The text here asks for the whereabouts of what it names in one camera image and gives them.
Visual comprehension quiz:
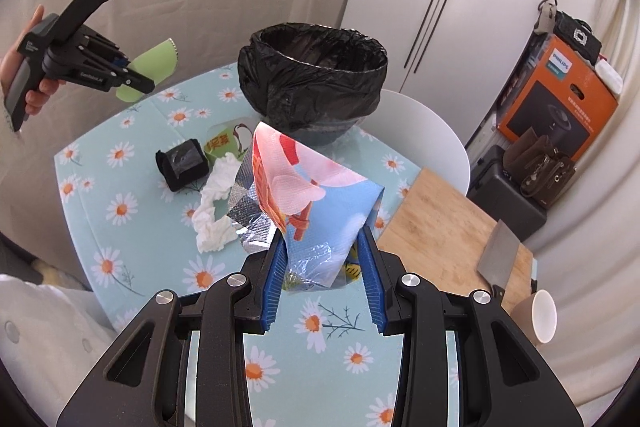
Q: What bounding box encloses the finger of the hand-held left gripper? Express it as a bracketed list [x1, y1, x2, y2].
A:
[87, 34, 132, 70]
[102, 66, 156, 94]

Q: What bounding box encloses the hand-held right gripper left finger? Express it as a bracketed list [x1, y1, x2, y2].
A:
[56, 234, 288, 427]

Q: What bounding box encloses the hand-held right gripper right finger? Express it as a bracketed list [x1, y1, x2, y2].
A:
[356, 224, 583, 427]

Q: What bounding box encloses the plain green wrapper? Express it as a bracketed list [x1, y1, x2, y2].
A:
[115, 38, 180, 104]

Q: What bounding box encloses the silver foil wrapper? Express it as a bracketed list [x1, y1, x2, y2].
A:
[227, 159, 275, 255]

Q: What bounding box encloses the black plastic wrapper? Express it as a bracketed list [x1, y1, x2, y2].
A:
[155, 138, 209, 192]

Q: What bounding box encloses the large white tissue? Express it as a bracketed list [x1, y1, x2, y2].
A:
[191, 152, 243, 253]

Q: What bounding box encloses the blue and pink snack bag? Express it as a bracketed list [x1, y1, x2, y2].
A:
[250, 121, 385, 293]

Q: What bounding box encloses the green labelled clear packet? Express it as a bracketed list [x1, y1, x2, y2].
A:
[204, 119, 256, 168]

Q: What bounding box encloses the waste bin with black bag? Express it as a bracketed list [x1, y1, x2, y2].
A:
[237, 23, 390, 148]

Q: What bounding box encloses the person's left hand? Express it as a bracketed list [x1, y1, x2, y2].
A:
[0, 4, 60, 118]

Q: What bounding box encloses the wooden cutting board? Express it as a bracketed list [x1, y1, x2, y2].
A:
[377, 168, 536, 313]

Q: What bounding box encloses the daisy print tablecloth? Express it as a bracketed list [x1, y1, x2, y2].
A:
[54, 62, 541, 427]

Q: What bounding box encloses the black suitcase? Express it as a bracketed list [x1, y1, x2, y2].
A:
[467, 144, 548, 242]

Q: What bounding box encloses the white chair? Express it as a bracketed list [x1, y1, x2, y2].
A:
[377, 89, 472, 198]

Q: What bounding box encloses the beige cup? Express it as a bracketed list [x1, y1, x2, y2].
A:
[512, 289, 557, 347]

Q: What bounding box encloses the brown leather handbag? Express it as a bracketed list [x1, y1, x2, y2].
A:
[501, 127, 577, 209]

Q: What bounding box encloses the person's white clothing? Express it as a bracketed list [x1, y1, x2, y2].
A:
[0, 274, 118, 390]

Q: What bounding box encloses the white curtain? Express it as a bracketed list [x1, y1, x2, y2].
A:
[465, 0, 640, 408]

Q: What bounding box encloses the orange cardboard box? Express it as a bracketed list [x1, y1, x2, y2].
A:
[492, 34, 620, 148]

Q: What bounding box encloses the white wardrobe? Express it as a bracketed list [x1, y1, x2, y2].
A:
[342, 0, 571, 148]

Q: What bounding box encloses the black pouch with white emblem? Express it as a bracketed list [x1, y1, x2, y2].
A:
[554, 11, 603, 62]

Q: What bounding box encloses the steel cleaver with black handle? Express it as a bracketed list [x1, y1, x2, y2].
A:
[476, 219, 521, 300]

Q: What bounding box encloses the grey strap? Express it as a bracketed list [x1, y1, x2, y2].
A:
[534, 0, 560, 35]

